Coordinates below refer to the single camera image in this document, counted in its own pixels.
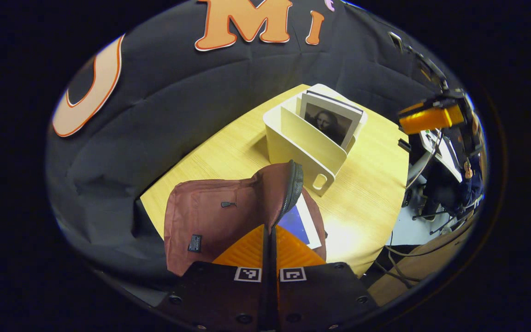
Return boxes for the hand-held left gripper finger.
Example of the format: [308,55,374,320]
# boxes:
[155,225,271,332]
[270,225,379,332]

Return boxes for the blue cover book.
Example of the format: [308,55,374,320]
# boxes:
[277,194,322,249]

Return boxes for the maroon schoolbag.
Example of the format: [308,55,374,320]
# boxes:
[163,160,327,277]

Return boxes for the portrait cover book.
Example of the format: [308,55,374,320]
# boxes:
[299,90,364,149]

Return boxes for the cream plastic bookshelf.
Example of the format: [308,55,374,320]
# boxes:
[263,83,368,197]

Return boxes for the white flat panel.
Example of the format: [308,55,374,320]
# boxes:
[420,129,463,183]

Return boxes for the wooden board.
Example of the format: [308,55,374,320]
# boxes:
[369,221,474,306]

